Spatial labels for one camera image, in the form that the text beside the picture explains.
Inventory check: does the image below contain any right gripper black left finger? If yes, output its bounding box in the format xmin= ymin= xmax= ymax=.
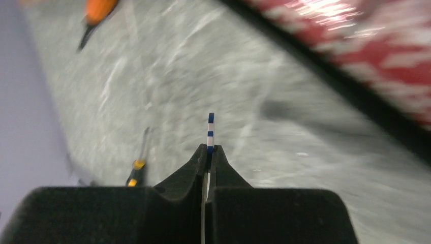
xmin=1 ymin=144 xmax=207 ymax=243

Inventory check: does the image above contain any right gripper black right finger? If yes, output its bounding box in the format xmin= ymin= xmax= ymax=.
xmin=204 ymin=145 xmax=358 ymax=243

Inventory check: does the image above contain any black poker chip case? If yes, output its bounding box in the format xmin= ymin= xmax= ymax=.
xmin=226 ymin=1 xmax=430 ymax=163

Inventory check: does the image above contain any yellow black handle screwdriver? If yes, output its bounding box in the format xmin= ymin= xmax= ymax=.
xmin=125 ymin=127 xmax=150 ymax=187

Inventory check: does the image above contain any orange handle screwdriver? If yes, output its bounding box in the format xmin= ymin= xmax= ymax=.
xmin=77 ymin=0 xmax=119 ymax=51

